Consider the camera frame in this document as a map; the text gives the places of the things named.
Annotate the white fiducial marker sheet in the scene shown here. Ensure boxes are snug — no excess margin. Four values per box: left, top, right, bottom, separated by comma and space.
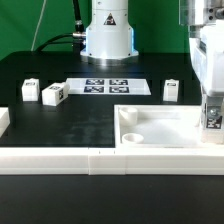
66, 78, 151, 95

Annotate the white thin cable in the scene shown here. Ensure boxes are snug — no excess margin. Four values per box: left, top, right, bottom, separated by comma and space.
31, 0, 47, 52

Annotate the white square tabletop tray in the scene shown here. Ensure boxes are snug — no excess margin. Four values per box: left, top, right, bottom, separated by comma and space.
114, 105, 224, 148

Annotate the black cable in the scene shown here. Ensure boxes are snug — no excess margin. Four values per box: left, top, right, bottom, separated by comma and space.
34, 0, 87, 54

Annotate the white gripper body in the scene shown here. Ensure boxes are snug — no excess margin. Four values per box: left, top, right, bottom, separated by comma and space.
189, 23, 224, 97

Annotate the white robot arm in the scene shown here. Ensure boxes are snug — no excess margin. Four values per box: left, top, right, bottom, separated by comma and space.
179, 0, 224, 119

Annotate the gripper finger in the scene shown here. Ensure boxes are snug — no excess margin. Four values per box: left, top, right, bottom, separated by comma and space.
203, 95, 223, 119

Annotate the white U-shaped obstacle fence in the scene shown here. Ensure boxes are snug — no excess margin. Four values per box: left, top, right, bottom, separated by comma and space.
0, 107, 224, 176

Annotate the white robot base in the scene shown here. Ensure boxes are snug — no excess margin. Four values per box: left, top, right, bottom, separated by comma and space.
80, 0, 139, 65

